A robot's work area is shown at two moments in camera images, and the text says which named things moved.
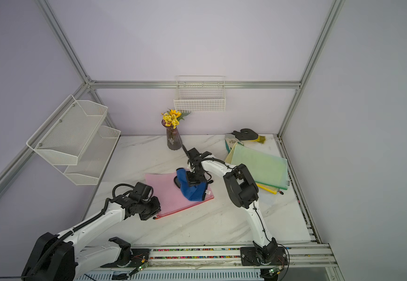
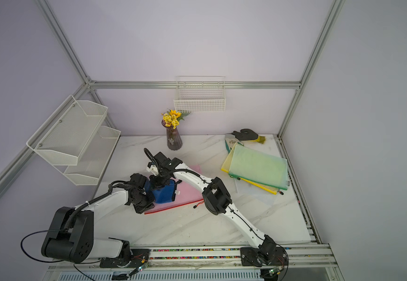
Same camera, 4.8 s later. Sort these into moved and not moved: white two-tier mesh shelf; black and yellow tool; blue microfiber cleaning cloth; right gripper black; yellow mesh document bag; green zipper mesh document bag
Moved: blue microfiber cleaning cloth; right gripper black
Not moved: white two-tier mesh shelf; yellow mesh document bag; green zipper mesh document bag; black and yellow tool
